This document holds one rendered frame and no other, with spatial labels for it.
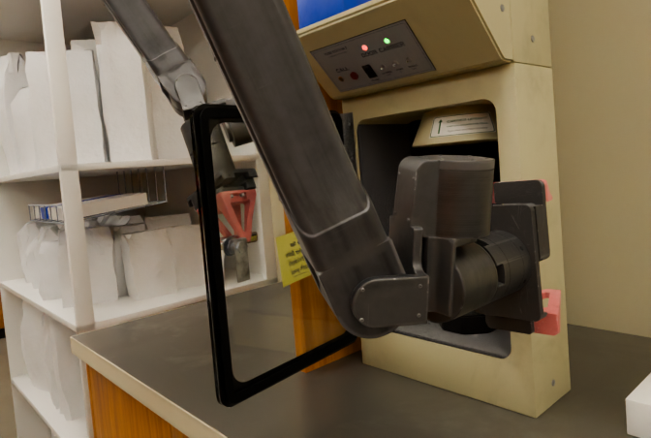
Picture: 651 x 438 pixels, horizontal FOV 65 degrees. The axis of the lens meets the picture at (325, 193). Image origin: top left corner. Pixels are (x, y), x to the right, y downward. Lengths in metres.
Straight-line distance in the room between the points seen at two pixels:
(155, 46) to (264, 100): 0.53
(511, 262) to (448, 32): 0.34
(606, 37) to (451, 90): 0.45
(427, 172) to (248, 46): 0.15
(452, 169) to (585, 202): 0.78
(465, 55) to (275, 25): 0.41
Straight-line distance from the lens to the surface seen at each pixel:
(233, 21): 0.34
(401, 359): 0.90
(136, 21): 0.88
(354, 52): 0.78
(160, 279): 1.78
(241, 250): 0.68
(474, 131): 0.78
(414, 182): 0.38
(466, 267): 0.40
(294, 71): 0.34
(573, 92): 1.15
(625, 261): 1.14
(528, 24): 0.77
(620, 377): 0.94
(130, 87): 1.75
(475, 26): 0.68
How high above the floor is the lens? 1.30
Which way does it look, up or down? 3 degrees down
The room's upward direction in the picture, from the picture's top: 5 degrees counter-clockwise
